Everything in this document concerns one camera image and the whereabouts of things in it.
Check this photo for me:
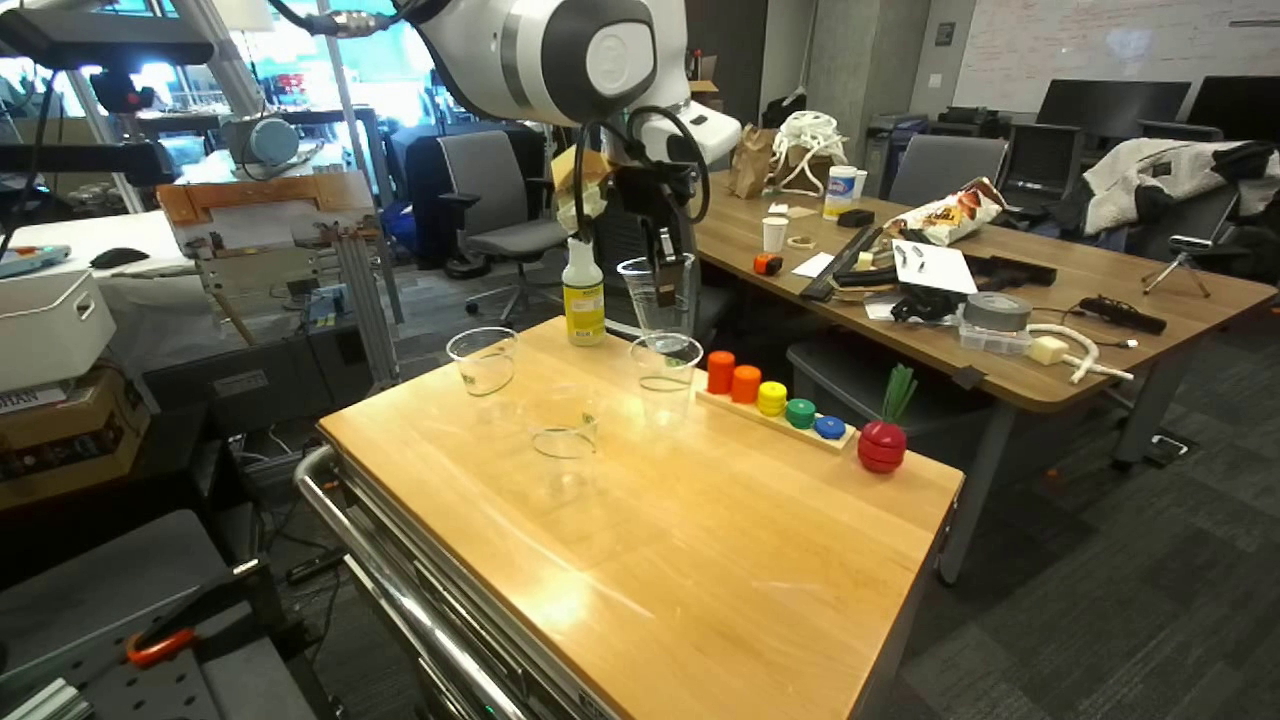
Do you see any white hose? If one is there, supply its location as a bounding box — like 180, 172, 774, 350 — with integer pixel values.
1026, 322, 1136, 386

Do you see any white black jacket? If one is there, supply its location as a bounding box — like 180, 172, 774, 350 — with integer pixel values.
1082, 136, 1280, 239

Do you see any clear plastic cup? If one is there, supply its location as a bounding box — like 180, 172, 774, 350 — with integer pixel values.
629, 333, 705, 422
524, 385, 602, 493
446, 326, 521, 399
617, 253, 699, 342

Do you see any cardboard box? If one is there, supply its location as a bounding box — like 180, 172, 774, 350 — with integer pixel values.
0, 364, 153, 513

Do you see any white wipes canister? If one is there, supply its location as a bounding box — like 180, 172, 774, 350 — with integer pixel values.
822, 165, 869, 222

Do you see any grey duct tape roll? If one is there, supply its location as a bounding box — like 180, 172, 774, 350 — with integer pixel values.
961, 292, 1034, 335

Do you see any brown paper bag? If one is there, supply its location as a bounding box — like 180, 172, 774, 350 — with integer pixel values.
727, 123, 780, 200

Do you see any grey office chair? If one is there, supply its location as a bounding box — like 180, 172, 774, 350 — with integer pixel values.
436, 129, 570, 323
887, 133, 1012, 209

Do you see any wooden top tool cart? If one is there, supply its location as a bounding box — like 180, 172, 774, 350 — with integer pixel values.
293, 315, 967, 720

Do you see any teal remote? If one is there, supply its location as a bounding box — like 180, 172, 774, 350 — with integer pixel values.
0, 243, 74, 280

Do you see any clear plastic box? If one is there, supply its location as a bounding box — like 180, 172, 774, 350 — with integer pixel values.
957, 325, 1033, 358

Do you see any red toy radish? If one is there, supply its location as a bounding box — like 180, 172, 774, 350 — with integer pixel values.
856, 364, 920, 475

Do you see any long black bar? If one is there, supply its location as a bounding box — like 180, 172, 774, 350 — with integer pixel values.
799, 224, 885, 302

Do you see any white yellow spray bottle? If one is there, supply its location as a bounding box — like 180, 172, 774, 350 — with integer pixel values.
557, 182, 608, 348

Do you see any black handheld device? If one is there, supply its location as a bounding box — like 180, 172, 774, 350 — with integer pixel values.
1077, 295, 1169, 336

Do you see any long wooden desk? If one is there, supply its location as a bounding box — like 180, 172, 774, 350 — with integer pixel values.
690, 168, 1280, 591

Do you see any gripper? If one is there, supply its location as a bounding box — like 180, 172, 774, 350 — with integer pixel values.
610, 160, 700, 307

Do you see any small tripod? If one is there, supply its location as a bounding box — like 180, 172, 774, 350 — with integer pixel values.
1141, 234, 1218, 299

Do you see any white paper sheet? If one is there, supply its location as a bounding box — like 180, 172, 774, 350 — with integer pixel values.
892, 239, 980, 297

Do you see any row of monitors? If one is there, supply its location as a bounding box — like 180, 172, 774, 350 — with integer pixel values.
1035, 74, 1280, 143

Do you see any chrome cart handle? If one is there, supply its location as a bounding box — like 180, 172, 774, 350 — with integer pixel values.
293, 445, 526, 720

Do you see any white rope bundle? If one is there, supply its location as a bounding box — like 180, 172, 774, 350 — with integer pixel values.
768, 110, 850, 199

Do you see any chips bag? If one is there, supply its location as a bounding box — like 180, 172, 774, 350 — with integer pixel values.
884, 177, 1007, 248

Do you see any whiteboard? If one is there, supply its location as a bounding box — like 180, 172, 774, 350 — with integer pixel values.
951, 0, 1280, 117

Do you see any wooden framed board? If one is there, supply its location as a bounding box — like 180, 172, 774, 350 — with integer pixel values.
156, 169, 378, 263

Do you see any wooden peg board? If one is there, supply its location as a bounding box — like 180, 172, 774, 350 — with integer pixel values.
695, 385, 859, 456

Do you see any black office chair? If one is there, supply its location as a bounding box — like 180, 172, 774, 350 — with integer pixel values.
1000, 122, 1086, 213

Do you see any white plastic bin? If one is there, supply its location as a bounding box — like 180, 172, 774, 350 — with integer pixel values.
0, 267, 119, 394

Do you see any orange black clamp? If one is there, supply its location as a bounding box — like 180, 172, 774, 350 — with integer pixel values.
124, 555, 269, 671

